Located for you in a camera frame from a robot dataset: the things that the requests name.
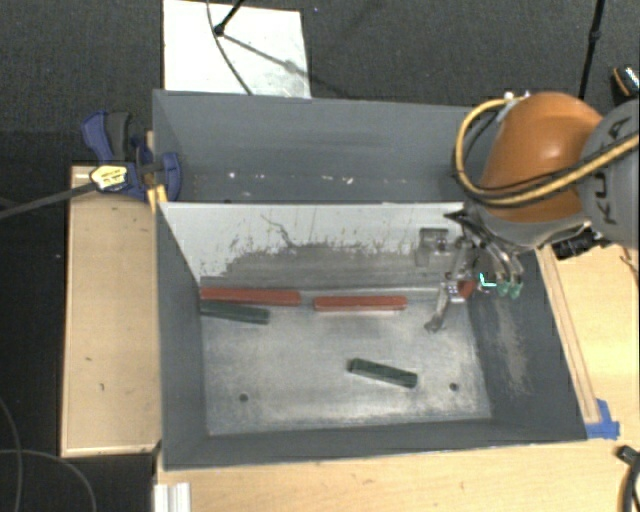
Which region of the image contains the black cylinder on white bracket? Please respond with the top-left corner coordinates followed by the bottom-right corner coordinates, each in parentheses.
top-left (551, 228), bottom-right (610, 261)

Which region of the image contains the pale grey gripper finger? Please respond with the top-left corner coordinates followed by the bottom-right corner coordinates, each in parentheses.
top-left (423, 281), bottom-right (465, 334)
top-left (413, 227), bottom-right (451, 269)

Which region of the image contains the red-brown flat block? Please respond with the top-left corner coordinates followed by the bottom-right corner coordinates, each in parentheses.
top-left (312, 294), bottom-right (409, 313)
top-left (199, 285), bottom-right (303, 308)

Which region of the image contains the dark green flat block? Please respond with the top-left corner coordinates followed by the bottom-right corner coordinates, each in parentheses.
top-left (347, 357), bottom-right (419, 390)
top-left (199, 299), bottom-right (272, 326)

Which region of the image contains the grey metal bin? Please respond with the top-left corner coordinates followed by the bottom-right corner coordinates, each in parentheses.
top-left (151, 88), bottom-right (589, 471)

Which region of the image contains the pale wood board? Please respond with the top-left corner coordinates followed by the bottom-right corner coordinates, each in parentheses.
top-left (59, 164), bottom-right (164, 459)

